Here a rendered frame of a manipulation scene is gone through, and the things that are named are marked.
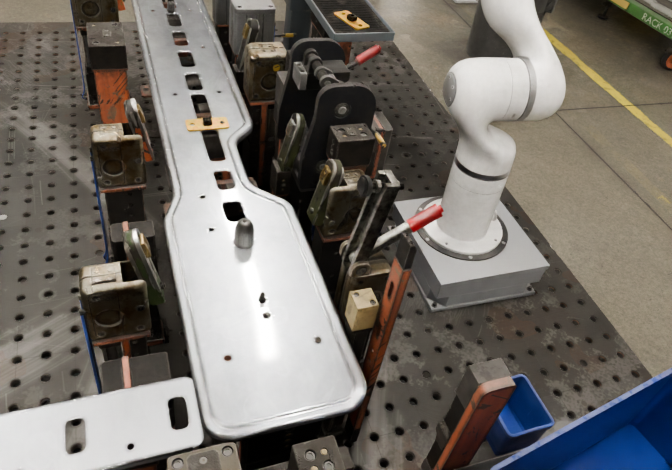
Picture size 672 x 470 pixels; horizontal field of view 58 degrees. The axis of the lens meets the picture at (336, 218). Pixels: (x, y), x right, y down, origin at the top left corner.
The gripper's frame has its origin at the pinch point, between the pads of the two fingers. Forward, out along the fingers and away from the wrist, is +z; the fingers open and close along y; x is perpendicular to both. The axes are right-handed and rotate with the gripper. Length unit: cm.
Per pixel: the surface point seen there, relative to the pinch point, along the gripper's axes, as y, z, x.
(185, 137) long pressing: -75, 28, -12
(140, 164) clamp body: -84, 33, -12
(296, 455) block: -121, 13, -65
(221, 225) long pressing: -90, 24, -33
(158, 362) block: -114, 29, -45
